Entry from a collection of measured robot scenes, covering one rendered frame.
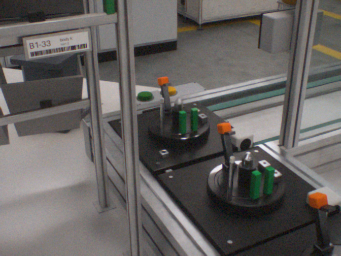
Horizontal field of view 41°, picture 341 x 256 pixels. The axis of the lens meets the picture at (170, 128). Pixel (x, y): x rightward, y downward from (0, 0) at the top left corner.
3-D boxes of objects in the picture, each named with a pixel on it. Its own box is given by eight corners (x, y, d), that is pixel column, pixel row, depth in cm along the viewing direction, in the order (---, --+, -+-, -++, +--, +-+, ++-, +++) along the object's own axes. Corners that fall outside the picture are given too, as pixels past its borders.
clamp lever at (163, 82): (162, 110, 106) (157, 77, 105) (170, 108, 107) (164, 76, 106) (168, 111, 103) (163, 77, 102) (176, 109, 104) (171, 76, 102)
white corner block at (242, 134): (224, 145, 101) (225, 129, 99) (241, 140, 103) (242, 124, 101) (236, 155, 98) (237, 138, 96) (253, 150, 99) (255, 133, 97)
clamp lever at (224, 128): (222, 163, 86) (215, 124, 85) (231, 160, 87) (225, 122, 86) (233, 166, 83) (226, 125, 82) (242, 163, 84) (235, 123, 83)
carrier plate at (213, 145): (110, 128, 109) (109, 120, 108) (197, 107, 118) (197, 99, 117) (153, 179, 90) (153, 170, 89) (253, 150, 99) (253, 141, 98)
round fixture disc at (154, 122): (137, 124, 106) (137, 117, 105) (190, 112, 111) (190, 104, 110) (164, 152, 95) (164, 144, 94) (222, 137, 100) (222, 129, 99)
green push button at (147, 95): (135, 99, 122) (135, 92, 121) (148, 96, 124) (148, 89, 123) (141, 105, 119) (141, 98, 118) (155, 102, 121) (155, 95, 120)
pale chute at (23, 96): (18, 137, 98) (15, 117, 99) (80, 128, 101) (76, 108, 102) (-1, 86, 71) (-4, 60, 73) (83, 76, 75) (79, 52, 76)
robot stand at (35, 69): (48, 104, 141) (39, 41, 131) (91, 110, 137) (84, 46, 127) (21, 126, 129) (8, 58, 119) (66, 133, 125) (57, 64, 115)
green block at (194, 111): (190, 129, 99) (190, 108, 97) (195, 128, 100) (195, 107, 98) (193, 131, 99) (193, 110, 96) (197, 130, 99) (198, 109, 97)
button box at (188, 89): (129, 116, 125) (127, 95, 122) (195, 100, 134) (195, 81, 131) (139, 126, 120) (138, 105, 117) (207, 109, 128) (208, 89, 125)
